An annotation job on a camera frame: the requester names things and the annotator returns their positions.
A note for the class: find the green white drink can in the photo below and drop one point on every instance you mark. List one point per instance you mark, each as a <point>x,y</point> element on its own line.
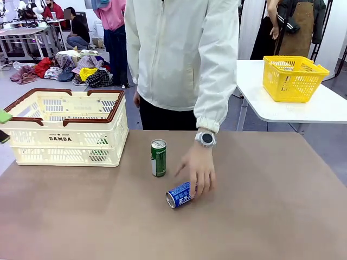
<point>98,155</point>

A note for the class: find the dark green drink can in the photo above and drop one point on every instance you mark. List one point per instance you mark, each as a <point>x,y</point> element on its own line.
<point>159,159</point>

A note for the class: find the blue drink can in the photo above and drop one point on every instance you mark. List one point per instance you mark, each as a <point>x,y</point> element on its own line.
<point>180,196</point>

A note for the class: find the person's left forearm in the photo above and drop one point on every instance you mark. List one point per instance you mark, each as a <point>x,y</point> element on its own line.
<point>214,105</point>

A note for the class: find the person's right forearm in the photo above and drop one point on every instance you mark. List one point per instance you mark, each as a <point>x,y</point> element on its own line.
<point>132,65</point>

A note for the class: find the yellow plastic basket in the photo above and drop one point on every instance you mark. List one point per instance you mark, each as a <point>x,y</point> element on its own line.
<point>295,86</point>

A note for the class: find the person's right hand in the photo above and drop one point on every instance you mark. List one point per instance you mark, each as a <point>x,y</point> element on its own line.
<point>136,99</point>

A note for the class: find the person's left hand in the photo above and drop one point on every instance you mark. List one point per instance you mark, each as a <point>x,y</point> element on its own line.
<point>203,168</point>

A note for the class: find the pink patterned cloth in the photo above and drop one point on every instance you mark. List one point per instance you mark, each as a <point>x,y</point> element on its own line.
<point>24,75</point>

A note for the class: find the red cloth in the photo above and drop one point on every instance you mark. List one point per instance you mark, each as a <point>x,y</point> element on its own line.
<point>42,67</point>

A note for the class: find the grey work desk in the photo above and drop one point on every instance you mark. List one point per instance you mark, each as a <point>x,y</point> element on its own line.
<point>24,32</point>

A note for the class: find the yellow cloth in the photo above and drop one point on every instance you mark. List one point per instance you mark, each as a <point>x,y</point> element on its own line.
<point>88,73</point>

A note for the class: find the black white checked cloth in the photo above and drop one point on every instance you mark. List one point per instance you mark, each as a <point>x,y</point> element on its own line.
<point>99,79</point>

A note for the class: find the person in black shirt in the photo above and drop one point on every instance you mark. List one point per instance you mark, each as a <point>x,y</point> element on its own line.
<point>78,29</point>

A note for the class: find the person in red top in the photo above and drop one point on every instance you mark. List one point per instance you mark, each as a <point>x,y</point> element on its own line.
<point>55,13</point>

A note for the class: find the person in pink top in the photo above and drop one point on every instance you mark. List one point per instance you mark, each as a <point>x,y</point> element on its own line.
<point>112,16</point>

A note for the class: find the person in white jacket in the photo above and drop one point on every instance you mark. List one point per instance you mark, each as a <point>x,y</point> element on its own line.
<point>173,54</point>

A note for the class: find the silver black wristwatch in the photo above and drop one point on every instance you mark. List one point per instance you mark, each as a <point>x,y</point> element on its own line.
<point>206,138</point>

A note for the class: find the white side table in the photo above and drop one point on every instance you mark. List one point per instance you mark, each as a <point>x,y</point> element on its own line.
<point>298,111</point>

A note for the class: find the black white-striped jacket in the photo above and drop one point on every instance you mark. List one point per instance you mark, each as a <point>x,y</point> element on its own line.
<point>288,24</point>

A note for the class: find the brown apron on mannequin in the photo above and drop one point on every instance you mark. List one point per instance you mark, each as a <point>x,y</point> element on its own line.
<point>298,29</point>

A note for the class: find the black metal stand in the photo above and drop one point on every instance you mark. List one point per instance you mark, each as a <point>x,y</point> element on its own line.
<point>321,32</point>

